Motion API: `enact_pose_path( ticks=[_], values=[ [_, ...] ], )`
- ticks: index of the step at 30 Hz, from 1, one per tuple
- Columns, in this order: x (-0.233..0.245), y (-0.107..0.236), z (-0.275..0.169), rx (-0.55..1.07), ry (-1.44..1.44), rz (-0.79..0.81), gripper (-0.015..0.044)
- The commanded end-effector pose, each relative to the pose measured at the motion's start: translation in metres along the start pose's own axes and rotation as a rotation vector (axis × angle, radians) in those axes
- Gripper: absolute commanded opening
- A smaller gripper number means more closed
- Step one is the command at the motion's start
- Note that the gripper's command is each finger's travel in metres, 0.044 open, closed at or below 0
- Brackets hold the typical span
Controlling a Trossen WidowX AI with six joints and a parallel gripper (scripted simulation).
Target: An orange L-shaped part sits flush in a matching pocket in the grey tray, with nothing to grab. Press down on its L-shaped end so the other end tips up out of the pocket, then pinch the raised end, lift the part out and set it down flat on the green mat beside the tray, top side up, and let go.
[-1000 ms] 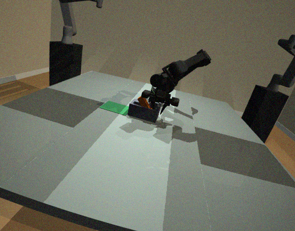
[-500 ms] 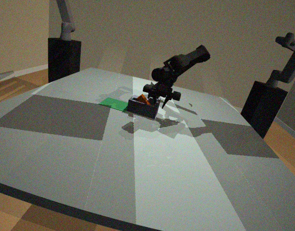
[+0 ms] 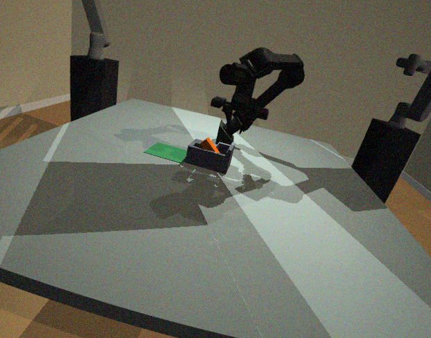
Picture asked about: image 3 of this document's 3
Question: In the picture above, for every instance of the orange l-shaped part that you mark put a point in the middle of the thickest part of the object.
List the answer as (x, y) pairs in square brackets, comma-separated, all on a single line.
[(208, 145)]

